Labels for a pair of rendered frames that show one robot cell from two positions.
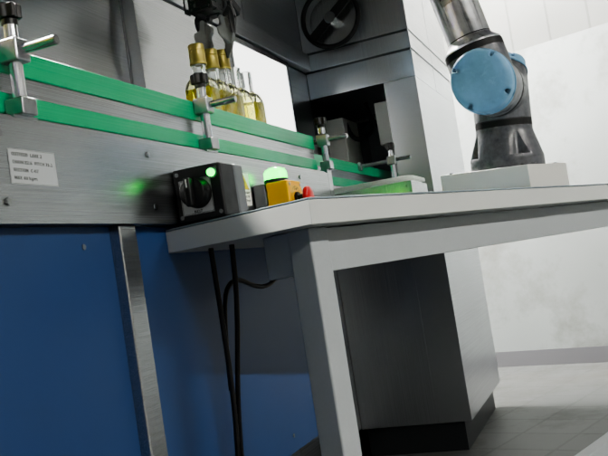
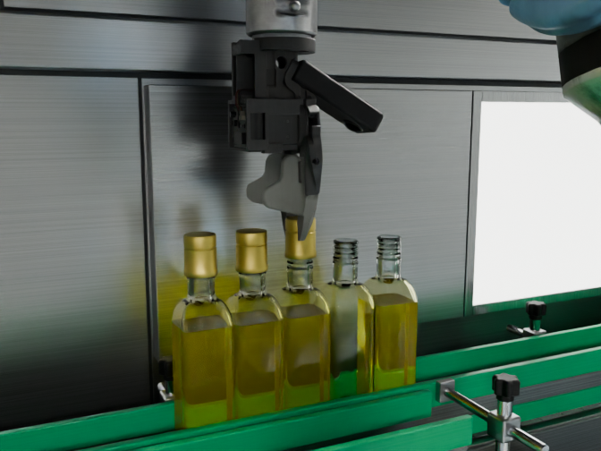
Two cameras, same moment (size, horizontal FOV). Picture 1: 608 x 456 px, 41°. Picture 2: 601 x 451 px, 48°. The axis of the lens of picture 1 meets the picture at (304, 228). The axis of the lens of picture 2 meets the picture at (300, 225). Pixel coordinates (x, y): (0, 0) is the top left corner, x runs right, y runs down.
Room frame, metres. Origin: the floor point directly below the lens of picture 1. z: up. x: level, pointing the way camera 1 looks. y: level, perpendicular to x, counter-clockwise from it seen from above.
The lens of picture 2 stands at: (1.27, -0.40, 1.29)
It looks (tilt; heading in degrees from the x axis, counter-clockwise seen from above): 9 degrees down; 45
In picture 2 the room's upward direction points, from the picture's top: straight up
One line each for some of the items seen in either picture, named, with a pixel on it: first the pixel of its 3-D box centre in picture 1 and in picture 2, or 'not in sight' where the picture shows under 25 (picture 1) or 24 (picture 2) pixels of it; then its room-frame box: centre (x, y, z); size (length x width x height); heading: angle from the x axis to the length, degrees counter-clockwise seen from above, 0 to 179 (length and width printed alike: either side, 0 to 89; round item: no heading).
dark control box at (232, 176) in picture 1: (211, 194); not in sight; (1.22, 0.13, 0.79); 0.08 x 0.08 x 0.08; 70
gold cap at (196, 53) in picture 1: (196, 55); (200, 254); (1.69, 0.17, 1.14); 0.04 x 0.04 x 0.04
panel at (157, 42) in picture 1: (229, 94); (452, 206); (2.14, 0.14, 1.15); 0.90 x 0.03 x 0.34; 160
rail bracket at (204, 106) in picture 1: (216, 109); not in sight; (1.34, 0.11, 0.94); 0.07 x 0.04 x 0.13; 70
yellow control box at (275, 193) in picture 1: (280, 203); not in sight; (1.49, 0.03, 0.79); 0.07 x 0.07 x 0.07; 70
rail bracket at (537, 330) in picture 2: not in sight; (523, 341); (2.21, 0.05, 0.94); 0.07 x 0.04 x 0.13; 70
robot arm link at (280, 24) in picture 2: not in sight; (283, 20); (1.78, 0.13, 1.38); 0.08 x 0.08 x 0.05
